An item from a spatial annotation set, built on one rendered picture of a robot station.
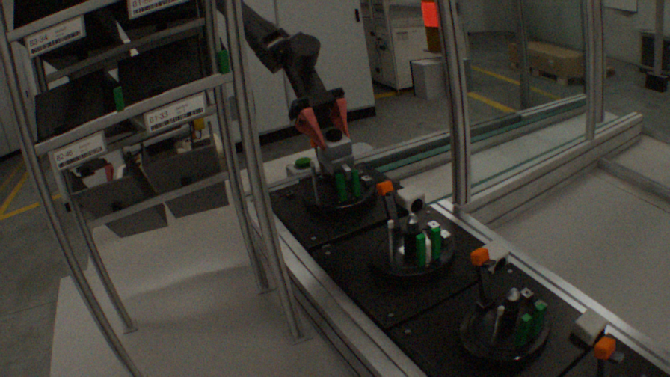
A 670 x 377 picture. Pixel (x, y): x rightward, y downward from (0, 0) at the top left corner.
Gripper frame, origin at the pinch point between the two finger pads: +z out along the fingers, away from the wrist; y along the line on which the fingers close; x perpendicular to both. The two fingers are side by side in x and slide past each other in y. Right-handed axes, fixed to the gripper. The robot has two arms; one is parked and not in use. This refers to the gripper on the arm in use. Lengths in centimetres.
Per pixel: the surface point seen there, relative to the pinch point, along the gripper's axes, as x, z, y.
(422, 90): -14.2, 0.5, 13.5
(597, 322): -36, 48, 11
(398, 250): -10.3, 23.3, -2.0
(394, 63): 300, -176, 221
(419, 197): -0.4, 15.1, 10.5
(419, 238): -17.7, 23.5, -1.7
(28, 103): 531, -477, -291
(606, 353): -47, 47, 0
